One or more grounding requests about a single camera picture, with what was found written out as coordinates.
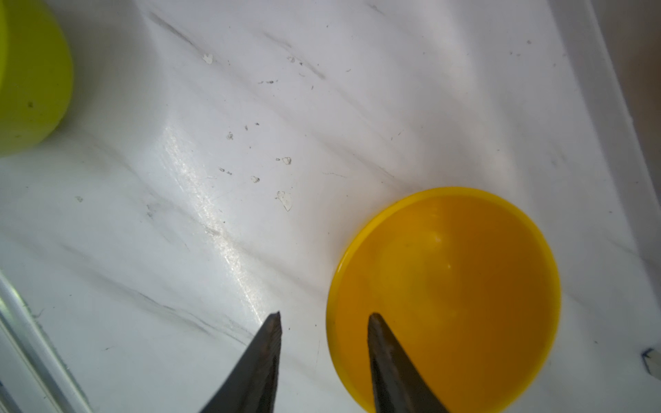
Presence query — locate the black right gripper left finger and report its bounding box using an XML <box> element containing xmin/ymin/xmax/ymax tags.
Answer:
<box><xmin>201</xmin><ymin>313</ymin><xmax>282</xmax><ymax>413</ymax></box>

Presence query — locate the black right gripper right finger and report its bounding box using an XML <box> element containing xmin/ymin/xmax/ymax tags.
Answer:
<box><xmin>368</xmin><ymin>313</ymin><xmax>448</xmax><ymax>413</ymax></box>

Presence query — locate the yellow bowl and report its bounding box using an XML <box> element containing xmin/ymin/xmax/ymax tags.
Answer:
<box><xmin>326</xmin><ymin>187</ymin><xmax>561</xmax><ymax>412</ymax></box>

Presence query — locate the lime green bowl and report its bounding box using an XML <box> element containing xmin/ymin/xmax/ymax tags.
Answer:
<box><xmin>1</xmin><ymin>1</ymin><xmax>73</xmax><ymax>157</ymax></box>

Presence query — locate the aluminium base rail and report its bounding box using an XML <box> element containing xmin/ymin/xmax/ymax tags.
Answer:
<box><xmin>1</xmin><ymin>275</ymin><xmax>92</xmax><ymax>412</ymax></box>

